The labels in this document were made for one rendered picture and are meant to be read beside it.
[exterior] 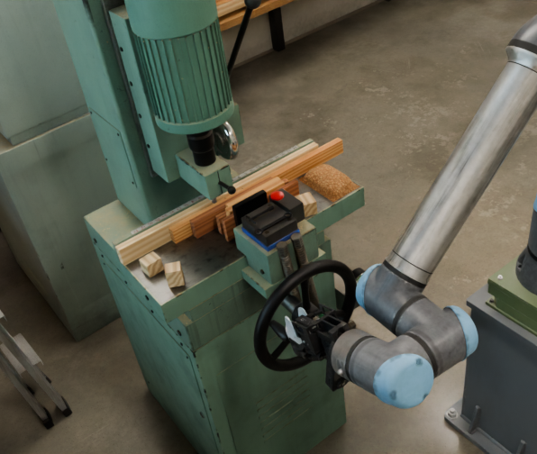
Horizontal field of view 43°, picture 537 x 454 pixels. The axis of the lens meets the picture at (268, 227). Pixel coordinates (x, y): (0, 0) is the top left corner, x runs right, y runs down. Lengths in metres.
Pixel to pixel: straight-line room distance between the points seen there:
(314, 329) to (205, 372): 0.51
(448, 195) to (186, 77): 0.56
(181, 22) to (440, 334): 0.74
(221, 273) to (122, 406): 1.08
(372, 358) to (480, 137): 0.42
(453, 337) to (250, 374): 0.77
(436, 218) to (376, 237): 1.73
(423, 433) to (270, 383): 0.62
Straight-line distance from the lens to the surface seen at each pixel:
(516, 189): 3.27
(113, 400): 2.57
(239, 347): 1.75
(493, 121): 1.25
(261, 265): 1.53
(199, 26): 1.38
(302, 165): 1.79
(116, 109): 1.66
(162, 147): 1.64
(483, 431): 2.32
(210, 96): 1.45
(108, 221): 1.97
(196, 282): 1.55
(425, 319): 1.22
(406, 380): 1.14
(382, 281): 1.27
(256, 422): 2.00
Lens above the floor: 1.94
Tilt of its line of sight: 39 degrees down
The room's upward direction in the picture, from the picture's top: 9 degrees counter-clockwise
